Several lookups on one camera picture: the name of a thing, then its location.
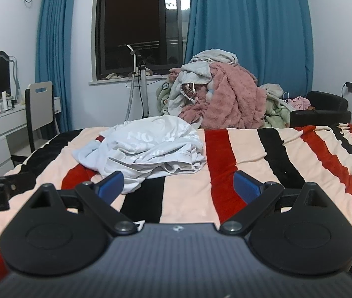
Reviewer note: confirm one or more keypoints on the left blue curtain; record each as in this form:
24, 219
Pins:
53, 53

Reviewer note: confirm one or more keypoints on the pink fluffy blanket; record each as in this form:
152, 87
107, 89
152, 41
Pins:
231, 100

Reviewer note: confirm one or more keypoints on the wavy frame mirror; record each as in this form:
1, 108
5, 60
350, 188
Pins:
8, 75

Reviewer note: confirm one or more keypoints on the striped fleece blanket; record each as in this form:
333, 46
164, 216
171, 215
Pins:
289, 156

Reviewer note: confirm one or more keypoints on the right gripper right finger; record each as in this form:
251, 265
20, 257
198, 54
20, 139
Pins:
260, 199

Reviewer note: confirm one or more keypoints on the white t-shirt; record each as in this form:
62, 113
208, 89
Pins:
150, 148

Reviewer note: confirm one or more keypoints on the black armchair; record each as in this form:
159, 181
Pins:
329, 109

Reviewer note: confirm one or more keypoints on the green patterned garment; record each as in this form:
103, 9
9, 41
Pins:
277, 113

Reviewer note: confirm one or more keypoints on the grey black chair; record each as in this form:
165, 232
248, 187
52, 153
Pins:
40, 122

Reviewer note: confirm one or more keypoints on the blue curtain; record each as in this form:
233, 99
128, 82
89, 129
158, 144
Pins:
271, 38
53, 53

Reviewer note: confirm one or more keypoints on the right blue curtain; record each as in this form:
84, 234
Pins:
271, 38

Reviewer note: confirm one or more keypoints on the cosmetic bottles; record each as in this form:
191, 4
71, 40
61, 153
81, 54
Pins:
7, 102

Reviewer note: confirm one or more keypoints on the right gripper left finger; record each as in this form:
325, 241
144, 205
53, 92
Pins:
97, 199

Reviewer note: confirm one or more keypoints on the grey white hoodie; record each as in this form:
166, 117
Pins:
193, 75

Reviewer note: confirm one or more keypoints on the white dresser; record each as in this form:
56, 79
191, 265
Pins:
14, 140

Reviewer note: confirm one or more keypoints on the dark window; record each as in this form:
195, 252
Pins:
156, 29

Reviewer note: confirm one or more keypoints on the garment steamer stand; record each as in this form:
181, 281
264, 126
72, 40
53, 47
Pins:
139, 75

